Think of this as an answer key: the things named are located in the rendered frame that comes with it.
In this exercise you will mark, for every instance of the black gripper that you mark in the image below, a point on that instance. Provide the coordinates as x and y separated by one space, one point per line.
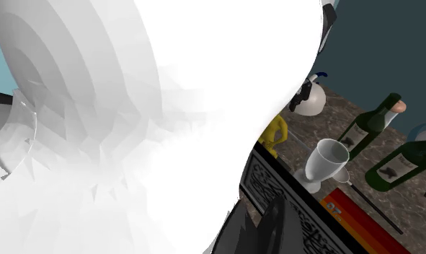
303 94

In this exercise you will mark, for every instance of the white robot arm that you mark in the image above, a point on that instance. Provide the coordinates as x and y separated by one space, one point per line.
163 105

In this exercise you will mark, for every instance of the white round bottle blue spout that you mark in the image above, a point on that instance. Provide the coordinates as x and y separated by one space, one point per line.
313 100

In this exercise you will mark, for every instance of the yellow figure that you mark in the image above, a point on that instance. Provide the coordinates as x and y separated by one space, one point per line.
275 132

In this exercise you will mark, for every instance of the green wine bottle with cork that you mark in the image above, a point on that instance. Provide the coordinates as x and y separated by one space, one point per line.
361 135

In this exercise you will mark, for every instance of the clear glass goblet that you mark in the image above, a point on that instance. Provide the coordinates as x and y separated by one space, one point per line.
321 163

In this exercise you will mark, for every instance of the red orange striped book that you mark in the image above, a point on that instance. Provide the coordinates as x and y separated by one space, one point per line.
360 221

